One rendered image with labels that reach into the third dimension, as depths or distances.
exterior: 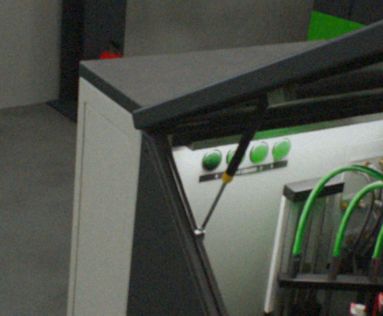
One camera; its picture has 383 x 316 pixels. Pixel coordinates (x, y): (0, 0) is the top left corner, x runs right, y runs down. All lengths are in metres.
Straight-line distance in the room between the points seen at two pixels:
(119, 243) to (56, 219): 2.52
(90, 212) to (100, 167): 0.13
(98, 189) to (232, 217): 0.30
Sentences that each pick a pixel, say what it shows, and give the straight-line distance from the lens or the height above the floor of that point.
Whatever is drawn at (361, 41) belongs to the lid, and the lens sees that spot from 1.06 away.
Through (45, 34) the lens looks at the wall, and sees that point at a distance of 5.62.
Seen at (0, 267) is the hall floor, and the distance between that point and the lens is 3.88.
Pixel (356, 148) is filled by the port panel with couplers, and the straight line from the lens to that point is 1.92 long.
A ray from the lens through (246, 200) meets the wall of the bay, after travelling 1.78.
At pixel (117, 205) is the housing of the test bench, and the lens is 1.73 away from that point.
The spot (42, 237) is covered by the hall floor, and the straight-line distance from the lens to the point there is 4.11.
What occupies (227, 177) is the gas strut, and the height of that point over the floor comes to 1.46.
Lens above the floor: 2.06
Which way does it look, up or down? 24 degrees down
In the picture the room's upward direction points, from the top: 6 degrees clockwise
